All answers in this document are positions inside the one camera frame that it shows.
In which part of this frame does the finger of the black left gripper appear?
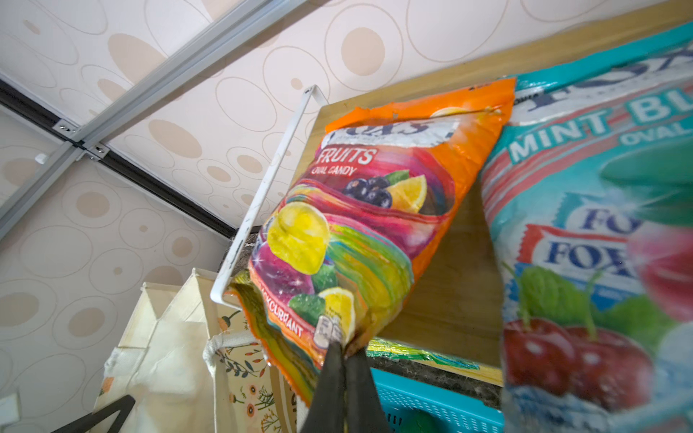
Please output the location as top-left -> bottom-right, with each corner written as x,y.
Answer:
53,395 -> 135,433

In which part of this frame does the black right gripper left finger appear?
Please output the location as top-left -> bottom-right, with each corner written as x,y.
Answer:
301,342 -> 346,433

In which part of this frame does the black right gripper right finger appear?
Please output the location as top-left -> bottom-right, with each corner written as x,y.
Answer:
345,348 -> 392,433

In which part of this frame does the cream canvas grocery bag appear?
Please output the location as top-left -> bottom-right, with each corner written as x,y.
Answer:
95,269 -> 303,432

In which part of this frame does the orange fruits candy bag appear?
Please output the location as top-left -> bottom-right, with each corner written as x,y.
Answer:
228,79 -> 515,402

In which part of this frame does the green lemon candy bag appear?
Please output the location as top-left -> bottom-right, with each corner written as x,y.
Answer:
366,337 -> 503,386

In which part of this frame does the teal mint candy bag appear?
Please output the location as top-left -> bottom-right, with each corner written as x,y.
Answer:
480,24 -> 692,432

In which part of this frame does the teal plastic basket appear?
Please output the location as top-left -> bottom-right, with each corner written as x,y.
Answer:
371,368 -> 505,432

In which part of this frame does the green toy avocado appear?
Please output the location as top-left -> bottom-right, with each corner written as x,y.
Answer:
398,411 -> 440,433

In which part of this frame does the left aluminium frame bar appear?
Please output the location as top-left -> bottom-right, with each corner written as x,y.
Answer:
1,142 -> 84,239

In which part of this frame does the horizontal aluminium frame bar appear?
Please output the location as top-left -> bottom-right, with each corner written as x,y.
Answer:
52,0 -> 304,149

